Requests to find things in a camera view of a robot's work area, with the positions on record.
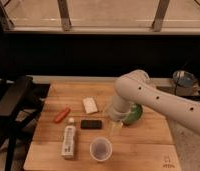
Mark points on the white plastic bottle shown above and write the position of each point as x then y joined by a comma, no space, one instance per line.
68,145

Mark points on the black rectangular block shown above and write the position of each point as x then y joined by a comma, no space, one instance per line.
91,124

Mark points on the translucent yellowish gripper finger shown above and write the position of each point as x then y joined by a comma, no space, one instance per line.
115,128

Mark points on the white sponge block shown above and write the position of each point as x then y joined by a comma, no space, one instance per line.
90,105

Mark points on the green ceramic bowl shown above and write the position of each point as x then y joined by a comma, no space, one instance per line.
134,114

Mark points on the black chair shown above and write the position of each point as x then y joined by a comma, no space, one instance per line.
20,103

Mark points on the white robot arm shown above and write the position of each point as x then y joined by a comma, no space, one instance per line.
136,87

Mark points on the round metal container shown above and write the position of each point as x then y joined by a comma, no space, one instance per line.
183,80

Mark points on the orange carrot toy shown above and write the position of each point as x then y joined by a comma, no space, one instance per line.
61,115

